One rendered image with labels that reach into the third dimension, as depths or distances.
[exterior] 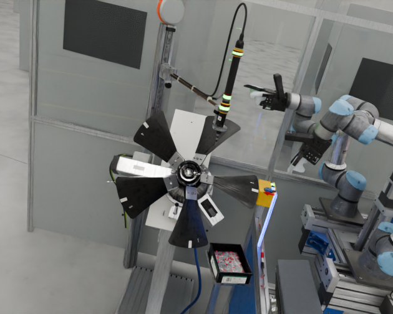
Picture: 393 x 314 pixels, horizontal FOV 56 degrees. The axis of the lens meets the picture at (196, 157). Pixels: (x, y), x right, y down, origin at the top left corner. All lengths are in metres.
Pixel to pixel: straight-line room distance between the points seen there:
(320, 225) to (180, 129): 0.97
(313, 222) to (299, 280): 0.98
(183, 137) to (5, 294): 1.56
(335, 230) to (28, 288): 2.00
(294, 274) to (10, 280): 2.09
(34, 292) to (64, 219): 0.61
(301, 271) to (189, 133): 1.11
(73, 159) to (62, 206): 0.43
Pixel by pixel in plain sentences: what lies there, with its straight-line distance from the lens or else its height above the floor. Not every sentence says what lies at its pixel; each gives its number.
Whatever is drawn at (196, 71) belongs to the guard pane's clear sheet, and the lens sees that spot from 2.41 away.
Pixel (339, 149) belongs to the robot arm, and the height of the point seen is 1.38.
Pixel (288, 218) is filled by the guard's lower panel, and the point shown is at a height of 0.66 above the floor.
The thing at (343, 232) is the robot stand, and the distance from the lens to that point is 2.29.
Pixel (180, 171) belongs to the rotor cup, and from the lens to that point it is 1.79.
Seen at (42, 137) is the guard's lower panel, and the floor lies 0.85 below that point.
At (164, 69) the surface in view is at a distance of 2.18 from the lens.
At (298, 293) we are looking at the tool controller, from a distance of 1.26.
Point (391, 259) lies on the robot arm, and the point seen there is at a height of 1.23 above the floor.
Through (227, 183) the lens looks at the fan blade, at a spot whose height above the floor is 1.19.
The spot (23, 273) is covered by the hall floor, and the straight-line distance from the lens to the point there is 2.97.
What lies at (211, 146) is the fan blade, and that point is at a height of 1.33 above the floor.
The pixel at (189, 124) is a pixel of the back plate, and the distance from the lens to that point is 2.16.
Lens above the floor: 2.02
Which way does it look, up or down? 24 degrees down
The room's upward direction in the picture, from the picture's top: 13 degrees clockwise
